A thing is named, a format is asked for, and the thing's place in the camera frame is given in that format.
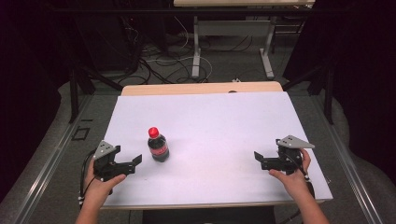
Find black floor hatch frame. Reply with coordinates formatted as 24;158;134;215
71;126;92;142

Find black floor cables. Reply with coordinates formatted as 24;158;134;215
118;15;254;86

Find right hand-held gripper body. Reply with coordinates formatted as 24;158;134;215
275;134;316;175

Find black horizontal bar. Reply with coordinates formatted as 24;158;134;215
50;7;312;16

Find red bottle cap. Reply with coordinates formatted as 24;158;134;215
148;126;161;140

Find aluminium floor rail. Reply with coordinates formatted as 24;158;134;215
10;94;95;224
309;94;386;224

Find white table sheet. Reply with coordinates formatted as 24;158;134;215
102;91;333;208

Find dark curtain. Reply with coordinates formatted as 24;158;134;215
282;0;396;178
0;0;78;203

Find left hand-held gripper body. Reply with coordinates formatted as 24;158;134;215
92;140;128;183

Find white floor cable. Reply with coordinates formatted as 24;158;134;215
145;15;214;84

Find person's left hand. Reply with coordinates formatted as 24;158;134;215
83;158;127;204

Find dark cola bottle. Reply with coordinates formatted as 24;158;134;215
147;133;171;163

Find person's right hand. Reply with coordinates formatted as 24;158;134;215
268;148;313;200

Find black metal stand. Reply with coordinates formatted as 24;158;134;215
281;63;336;126
68;65;124;124

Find white-legged desk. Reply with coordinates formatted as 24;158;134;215
173;0;317;80

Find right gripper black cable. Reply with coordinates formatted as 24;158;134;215
276;152;316;224

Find wooden table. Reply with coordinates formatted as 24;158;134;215
101;81;333;211

